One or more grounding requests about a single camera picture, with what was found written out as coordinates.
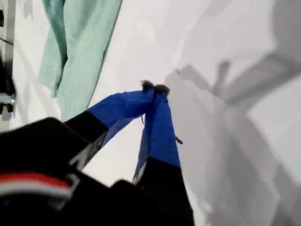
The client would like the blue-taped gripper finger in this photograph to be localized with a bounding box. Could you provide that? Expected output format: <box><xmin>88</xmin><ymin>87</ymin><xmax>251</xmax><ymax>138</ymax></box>
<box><xmin>132</xmin><ymin>84</ymin><xmax>191</xmax><ymax>209</ymax></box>
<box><xmin>63</xmin><ymin>80</ymin><xmax>156</xmax><ymax>170</ymax></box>

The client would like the black and metal table clamp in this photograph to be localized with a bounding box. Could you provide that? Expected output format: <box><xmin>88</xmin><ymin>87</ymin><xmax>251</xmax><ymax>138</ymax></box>
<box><xmin>0</xmin><ymin>58</ymin><xmax>17</xmax><ymax>115</ymax></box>

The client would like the pale green t-shirt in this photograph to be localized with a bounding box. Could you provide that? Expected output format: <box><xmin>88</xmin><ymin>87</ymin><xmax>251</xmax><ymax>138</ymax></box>
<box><xmin>38</xmin><ymin>0</ymin><xmax>123</xmax><ymax>122</ymax></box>

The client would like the thin black cable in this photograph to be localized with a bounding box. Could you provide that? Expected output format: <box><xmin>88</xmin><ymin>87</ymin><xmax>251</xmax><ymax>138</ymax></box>
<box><xmin>0</xmin><ymin>36</ymin><xmax>14</xmax><ymax>46</ymax></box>

